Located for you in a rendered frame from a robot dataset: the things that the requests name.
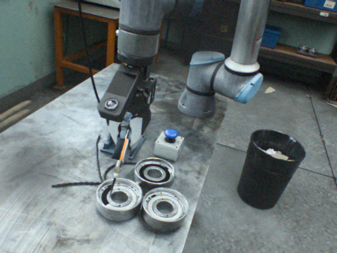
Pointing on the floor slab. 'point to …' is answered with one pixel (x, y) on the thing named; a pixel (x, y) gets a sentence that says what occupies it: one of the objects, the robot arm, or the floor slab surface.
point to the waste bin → (268, 167)
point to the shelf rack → (283, 54)
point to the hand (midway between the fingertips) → (124, 144)
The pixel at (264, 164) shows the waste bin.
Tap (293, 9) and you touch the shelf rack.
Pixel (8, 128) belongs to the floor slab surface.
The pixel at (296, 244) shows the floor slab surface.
